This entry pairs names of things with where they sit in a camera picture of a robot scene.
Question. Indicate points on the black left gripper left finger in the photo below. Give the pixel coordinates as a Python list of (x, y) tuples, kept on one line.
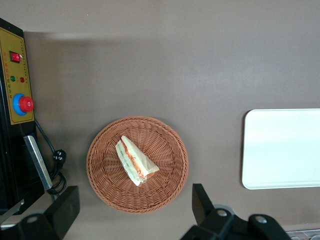
[(65, 210)]

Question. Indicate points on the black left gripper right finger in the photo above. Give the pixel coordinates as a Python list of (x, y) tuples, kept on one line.
[(201, 205)]

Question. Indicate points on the triangular sandwich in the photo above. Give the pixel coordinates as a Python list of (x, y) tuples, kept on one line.
[(135, 160)]

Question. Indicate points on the round brown wicker basket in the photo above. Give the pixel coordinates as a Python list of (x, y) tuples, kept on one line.
[(165, 150)]

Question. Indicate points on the pale plastic serving tray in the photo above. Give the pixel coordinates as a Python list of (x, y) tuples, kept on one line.
[(282, 150)]

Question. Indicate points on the black sealing machine yellow panel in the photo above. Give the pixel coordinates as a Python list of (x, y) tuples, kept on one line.
[(17, 75)]

